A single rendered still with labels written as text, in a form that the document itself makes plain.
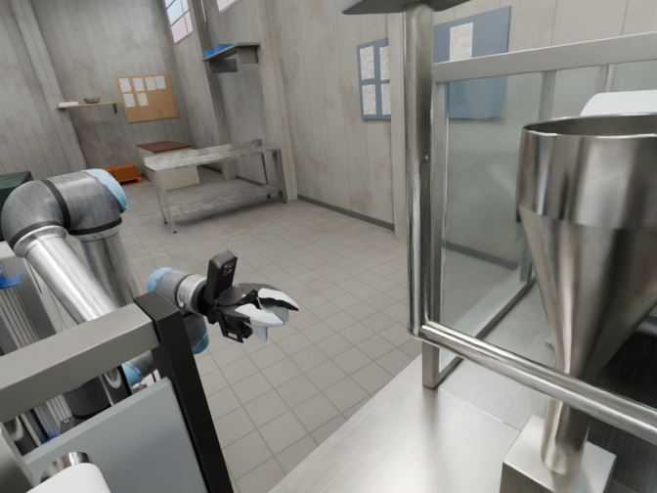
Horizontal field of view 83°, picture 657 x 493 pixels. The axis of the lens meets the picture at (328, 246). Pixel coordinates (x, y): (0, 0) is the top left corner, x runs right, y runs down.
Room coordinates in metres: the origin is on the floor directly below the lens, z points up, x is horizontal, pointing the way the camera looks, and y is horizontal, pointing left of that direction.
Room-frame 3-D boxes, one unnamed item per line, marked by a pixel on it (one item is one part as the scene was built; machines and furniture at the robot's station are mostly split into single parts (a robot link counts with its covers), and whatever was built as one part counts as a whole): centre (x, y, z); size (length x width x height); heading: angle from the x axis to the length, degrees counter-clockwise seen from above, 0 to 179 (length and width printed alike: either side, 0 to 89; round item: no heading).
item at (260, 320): (0.53, 0.13, 1.22); 0.09 x 0.03 x 0.06; 46
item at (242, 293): (0.61, 0.20, 1.22); 0.12 x 0.08 x 0.09; 55
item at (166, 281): (0.70, 0.33, 1.22); 0.11 x 0.08 x 0.09; 55
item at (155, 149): (9.10, 3.66, 0.42); 2.44 x 0.78 x 0.83; 32
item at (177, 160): (5.62, 1.52, 0.49); 1.84 x 0.70 x 0.98; 122
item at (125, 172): (9.17, 5.06, 0.21); 1.19 x 0.86 x 0.41; 122
